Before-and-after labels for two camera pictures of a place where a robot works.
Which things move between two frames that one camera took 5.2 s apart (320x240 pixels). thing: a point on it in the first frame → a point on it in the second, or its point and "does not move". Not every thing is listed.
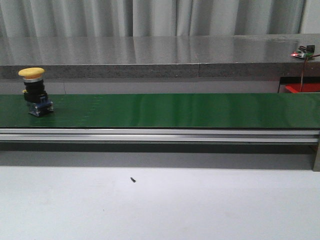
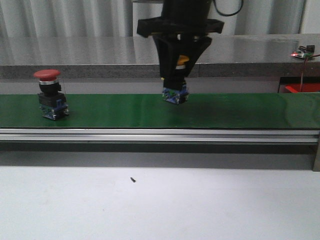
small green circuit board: x=303 y=52 does not move
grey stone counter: x=158 y=56 does not move
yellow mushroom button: x=34 y=94 → x=175 y=90
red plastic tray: x=296 y=87 does not move
